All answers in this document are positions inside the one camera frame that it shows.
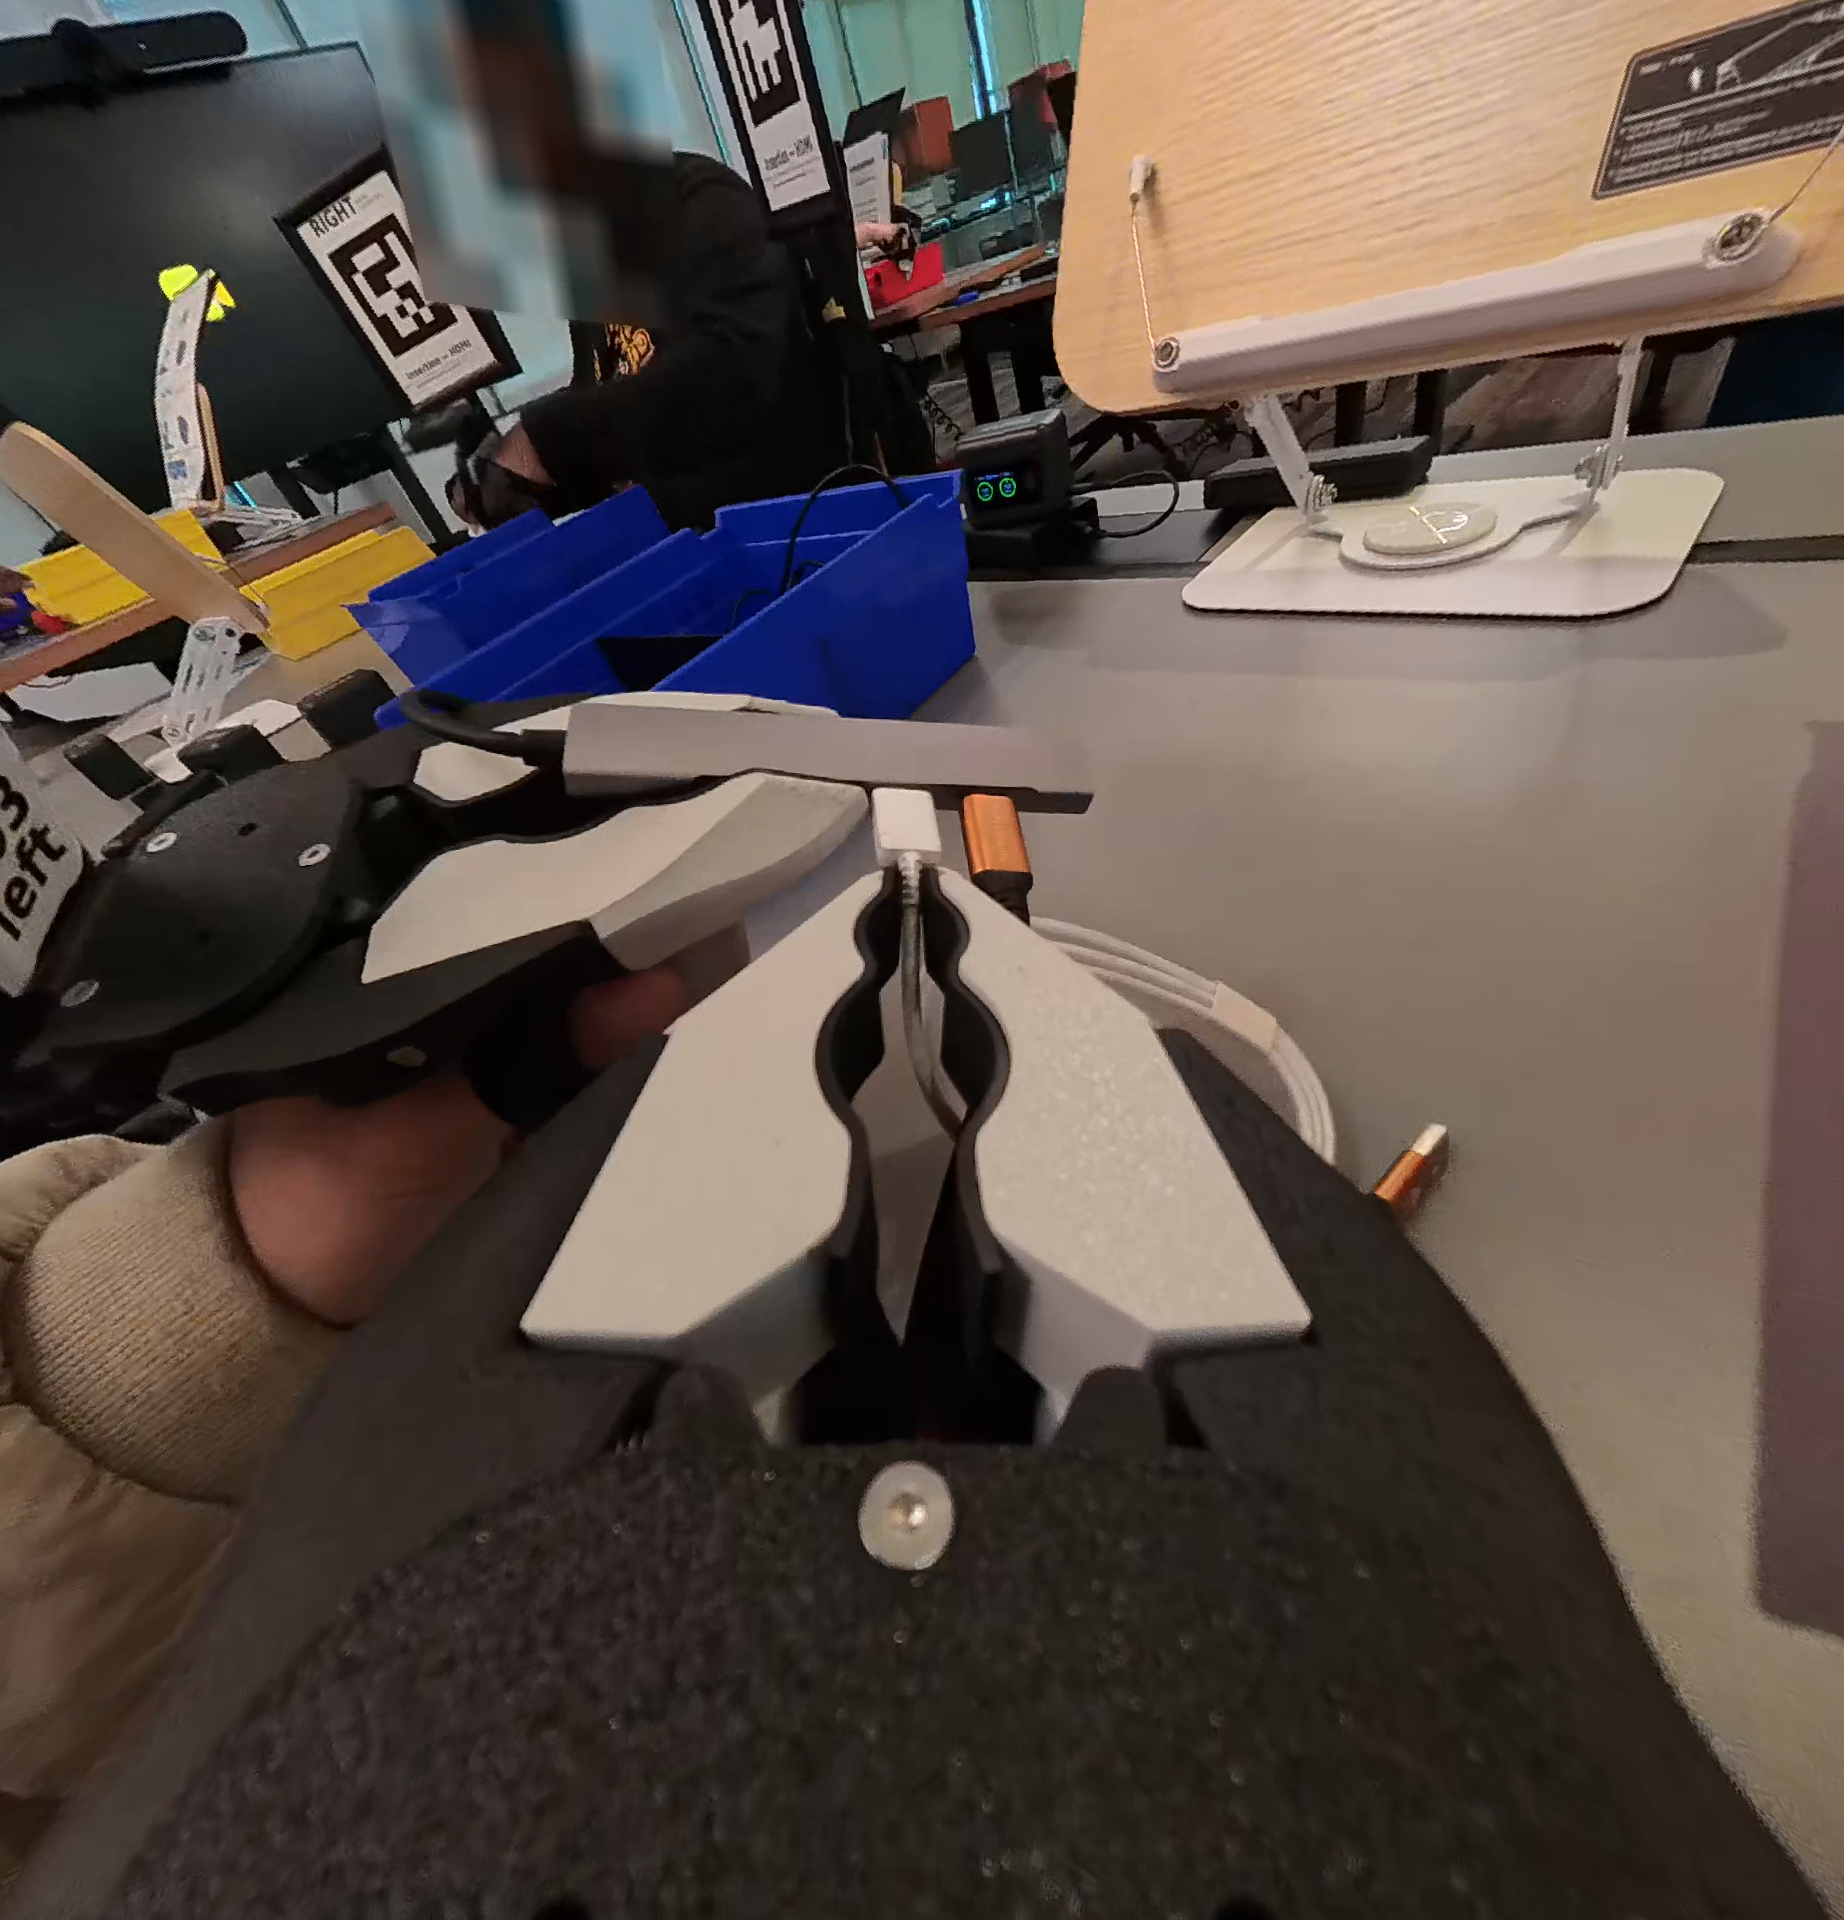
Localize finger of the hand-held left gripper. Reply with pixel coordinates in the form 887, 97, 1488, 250
409, 690, 846, 843
362, 771, 872, 987

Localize large black monitor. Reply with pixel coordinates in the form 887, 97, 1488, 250
0, 37, 413, 482

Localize printed marker sign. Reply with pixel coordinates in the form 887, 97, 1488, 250
275, 147, 524, 410
694, 0, 844, 217

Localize person's left hand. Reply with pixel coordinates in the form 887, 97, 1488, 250
229, 965, 703, 1328

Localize blue storage bin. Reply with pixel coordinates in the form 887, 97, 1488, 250
380, 469, 973, 734
349, 482, 713, 669

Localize grey USB hub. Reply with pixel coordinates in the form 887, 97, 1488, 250
560, 706, 1093, 812

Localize white printed strip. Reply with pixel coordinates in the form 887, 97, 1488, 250
153, 264, 238, 513

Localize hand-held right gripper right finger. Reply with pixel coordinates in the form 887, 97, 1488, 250
921, 874, 1315, 1443

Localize grey cable white plug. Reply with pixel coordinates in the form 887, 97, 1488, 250
870, 787, 973, 1142

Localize wooden book stand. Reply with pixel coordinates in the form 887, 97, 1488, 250
1051, 0, 1844, 619
0, 420, 275, 744

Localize background wooden table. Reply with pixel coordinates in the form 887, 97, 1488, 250
862, 246, 1066, 429

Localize white cable orange plugs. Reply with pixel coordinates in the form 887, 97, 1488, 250
963, 794, 1452, 1210

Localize grey desk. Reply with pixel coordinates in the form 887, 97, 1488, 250
231, 417, 1844, 1920

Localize black webcam bar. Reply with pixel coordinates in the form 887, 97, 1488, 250
0, 12, 249, 106

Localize black power strip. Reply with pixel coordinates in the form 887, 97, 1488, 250
1205, 435, 1435, 507

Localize dark purple mat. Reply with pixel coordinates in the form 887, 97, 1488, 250
1754, 720, 1844, 1649

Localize black bin divider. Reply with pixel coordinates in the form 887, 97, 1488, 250
600, 633, 737, 693

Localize yellow storage bin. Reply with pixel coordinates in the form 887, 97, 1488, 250
240, 522, 439, 661
19, 507, 223, 631

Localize black charger with display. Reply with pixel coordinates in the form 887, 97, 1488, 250
956, 411, 1100, 570

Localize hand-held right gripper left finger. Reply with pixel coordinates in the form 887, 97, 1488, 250
520, 877, 923, 1444

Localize person's left forearm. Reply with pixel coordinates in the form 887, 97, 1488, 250
0, 1131, 358, 1802

